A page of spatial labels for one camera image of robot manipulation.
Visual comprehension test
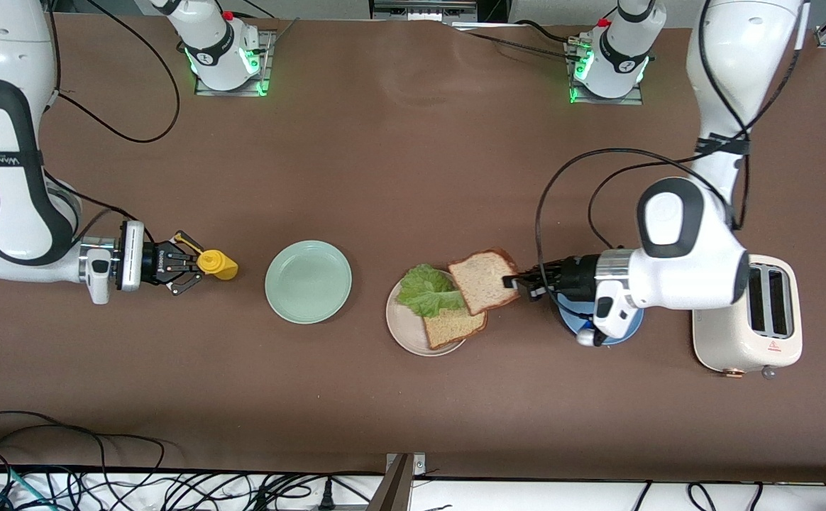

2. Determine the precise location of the green lettuce leaf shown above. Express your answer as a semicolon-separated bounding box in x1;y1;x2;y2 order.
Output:
395;264;467;318

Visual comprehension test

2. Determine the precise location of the brown bread slice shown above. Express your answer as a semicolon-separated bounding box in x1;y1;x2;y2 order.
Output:
447;248;524;317
422;307;489;351

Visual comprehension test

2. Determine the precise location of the yellow mustard squeeze bottle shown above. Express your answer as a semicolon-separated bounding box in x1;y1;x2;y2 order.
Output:
174;236;239;282

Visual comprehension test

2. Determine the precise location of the aluminium frame profile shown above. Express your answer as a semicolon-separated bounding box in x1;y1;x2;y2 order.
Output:
369;0;479;22

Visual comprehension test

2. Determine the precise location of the black cable on table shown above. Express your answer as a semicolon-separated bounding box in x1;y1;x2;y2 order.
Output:
452;20;584;61

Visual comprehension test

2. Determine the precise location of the beige plate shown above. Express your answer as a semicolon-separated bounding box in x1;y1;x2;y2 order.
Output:
385;268;475;356

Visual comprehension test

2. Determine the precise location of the blue plate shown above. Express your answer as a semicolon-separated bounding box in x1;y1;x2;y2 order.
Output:
557;291;645;346

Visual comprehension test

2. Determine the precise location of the pale green plate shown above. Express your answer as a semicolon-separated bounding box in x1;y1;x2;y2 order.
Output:
265;240;353;325

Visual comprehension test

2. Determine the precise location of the grey metal bracket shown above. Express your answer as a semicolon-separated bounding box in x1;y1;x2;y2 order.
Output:
367;453;428;511

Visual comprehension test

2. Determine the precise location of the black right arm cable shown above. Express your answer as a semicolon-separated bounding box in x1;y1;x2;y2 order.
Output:
40;0;181;246

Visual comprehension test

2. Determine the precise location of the white two-slot toaster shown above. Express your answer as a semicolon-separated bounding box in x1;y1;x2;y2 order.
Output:
690;254;804;382

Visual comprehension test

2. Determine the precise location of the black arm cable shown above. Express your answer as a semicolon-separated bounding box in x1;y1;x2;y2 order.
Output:
40;0;181;246
535;0;808;320

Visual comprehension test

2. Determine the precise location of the white shelf board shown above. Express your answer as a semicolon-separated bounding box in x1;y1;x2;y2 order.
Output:
0;465;826;511

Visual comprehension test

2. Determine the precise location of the long black looped cable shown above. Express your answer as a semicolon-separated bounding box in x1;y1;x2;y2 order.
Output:
0;410;167;511

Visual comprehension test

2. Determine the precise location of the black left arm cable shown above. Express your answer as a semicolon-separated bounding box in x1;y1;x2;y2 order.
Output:
535;0;808;320

